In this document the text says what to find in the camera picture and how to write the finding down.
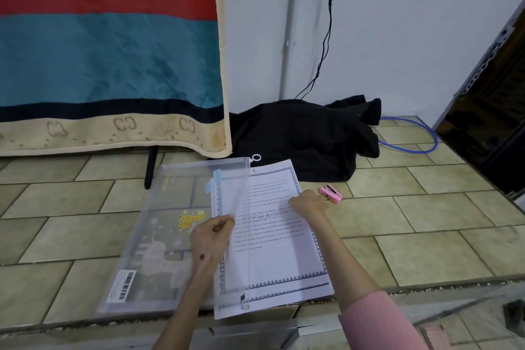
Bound dark blurred object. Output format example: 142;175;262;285
502;300;525;339

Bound printed paper sheets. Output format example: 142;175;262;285
210;159;335;320

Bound transparent zip folder with animals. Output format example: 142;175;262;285
95;153;263;316

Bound pink mini stapler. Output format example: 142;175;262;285
319;184;344;205

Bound black stand leg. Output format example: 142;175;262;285
144;146;159;190

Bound dark metal-framed rack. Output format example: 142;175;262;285
433;4;525;215

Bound white wall pipe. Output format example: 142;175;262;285
278;0;305;101

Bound teal red striped blanket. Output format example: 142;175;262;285
0;0;234;159

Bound black cable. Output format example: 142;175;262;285
294;0;342;100

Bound person's left forearm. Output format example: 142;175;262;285
152;274;224;350

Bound person's right hand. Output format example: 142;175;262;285
289;190;330;219

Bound person's left hand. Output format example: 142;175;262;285
189;214;237;280

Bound person's right forearm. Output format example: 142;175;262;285
303;211;430;350

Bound blue cable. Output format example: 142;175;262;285
377;115;440;154

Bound black cloth bundle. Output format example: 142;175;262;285
228;94;382;183

